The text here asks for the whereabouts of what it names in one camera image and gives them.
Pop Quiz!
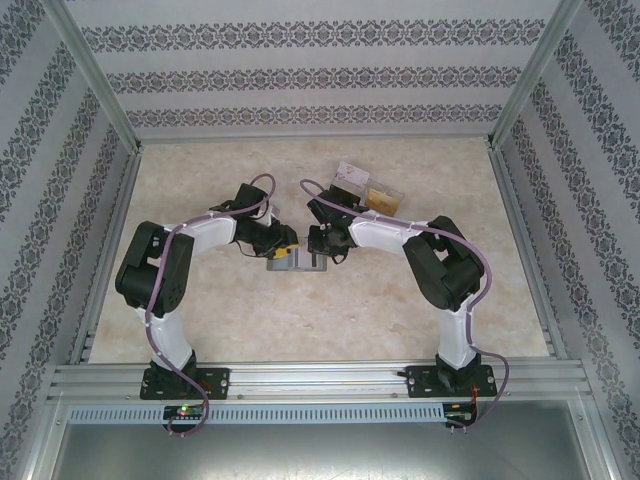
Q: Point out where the tan orange credit card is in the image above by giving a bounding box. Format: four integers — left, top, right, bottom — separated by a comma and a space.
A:
363, 188, 403, 216

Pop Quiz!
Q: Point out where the white floral credit card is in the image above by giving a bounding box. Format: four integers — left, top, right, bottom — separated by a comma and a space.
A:
335, 160, 371, 190

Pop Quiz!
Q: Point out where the clear acrylic card stand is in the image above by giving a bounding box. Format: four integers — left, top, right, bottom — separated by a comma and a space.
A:
329, 159, 405, 216

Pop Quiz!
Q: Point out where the left circuit board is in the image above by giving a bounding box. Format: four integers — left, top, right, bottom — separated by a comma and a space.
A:
163, 404, 210, 420

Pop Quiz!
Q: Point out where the grey metal sheet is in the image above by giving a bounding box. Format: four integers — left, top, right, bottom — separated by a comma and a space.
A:
19, 392, 624, 480

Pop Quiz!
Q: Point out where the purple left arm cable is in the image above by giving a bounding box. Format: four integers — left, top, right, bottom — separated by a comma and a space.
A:
144, 173, 278, 440

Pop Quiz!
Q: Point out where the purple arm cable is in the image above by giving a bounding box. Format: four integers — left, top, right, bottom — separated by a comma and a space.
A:
144, 173, 278, 440
298, 178, 511, 431

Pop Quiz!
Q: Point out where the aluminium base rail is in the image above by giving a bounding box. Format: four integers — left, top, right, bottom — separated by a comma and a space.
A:
48, 363, 594, 401

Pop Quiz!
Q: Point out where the aluminium side rail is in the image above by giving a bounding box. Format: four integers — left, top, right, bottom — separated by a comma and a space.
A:
67, 144, 145, 365
485, 139, 571, 361

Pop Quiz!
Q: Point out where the slotted grey cable duct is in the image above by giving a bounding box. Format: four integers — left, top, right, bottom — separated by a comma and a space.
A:
67, 403, 447, 423

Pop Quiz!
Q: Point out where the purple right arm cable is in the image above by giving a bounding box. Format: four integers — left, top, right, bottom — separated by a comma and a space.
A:
298, 178, 511, 431

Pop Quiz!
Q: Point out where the aluminium frame post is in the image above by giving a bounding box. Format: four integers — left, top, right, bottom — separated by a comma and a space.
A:
487, 0, 585, 151
42, 0, 145, 154

